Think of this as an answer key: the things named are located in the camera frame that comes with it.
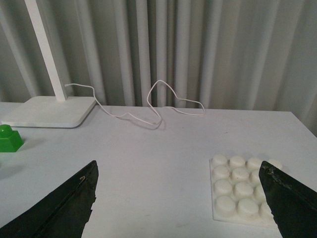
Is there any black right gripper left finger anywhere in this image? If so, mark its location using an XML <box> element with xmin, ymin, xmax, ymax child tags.
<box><xmin>0</xmin><ymin>161</ymin><xmax>99</xmax><ymax>238</ymax></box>

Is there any white desk lamp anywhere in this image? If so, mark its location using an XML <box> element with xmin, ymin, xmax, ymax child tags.
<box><xmin>1</xmin><ymin>0</ymin><xmax>96</xmax><ymax>128</ymax></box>

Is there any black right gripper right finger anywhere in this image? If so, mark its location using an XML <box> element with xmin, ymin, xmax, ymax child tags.
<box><xmin>259</xmin><ymin>161</ymin><xmax>317</xmax><ymax>238</ymax></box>

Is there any grey pleated curtain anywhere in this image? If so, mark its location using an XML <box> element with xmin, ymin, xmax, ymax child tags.
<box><xmin>0</xmin><ymin>0</ymin><xmax>317</xmax><ymax>137</ymax></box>

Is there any green toy block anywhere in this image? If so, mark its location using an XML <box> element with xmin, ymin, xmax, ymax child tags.
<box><xmin>0</xmin><ymin>124</ymin><xmax>24</xmax><ymax>152</ymax></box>

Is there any white lamp cable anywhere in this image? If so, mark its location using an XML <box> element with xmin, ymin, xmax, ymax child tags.
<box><xmin>64</xmin><ymin>80</ymin><xmax>206</xmax><ymax>129</ymax></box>

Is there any white studded base plate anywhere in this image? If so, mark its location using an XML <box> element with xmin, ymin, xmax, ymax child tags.
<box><xmin>210</xmin><ymin>154</ymin><xmax>277</xmax><ymax>229</ymax></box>

